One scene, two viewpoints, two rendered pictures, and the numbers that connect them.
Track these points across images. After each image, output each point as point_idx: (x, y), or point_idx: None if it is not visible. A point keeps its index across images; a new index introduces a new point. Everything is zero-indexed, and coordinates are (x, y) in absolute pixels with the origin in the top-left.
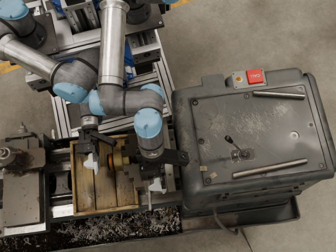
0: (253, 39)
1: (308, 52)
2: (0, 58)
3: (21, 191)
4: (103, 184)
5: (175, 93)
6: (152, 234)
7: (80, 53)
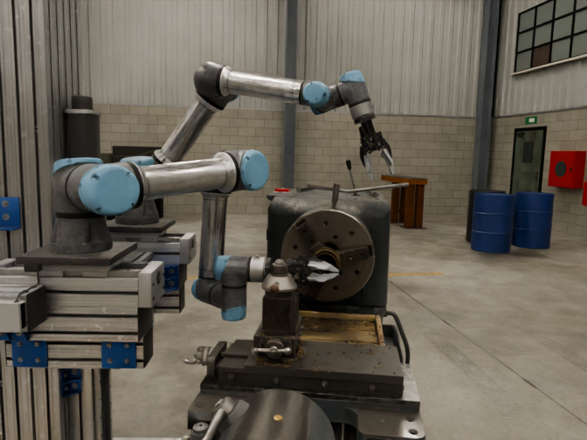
0: (129, 400)
1: (183, 372)
2: (145, 186)
3: (334, 355)
4: (338, 335)
5: (274, 202)
6: None
7: (213, 154)
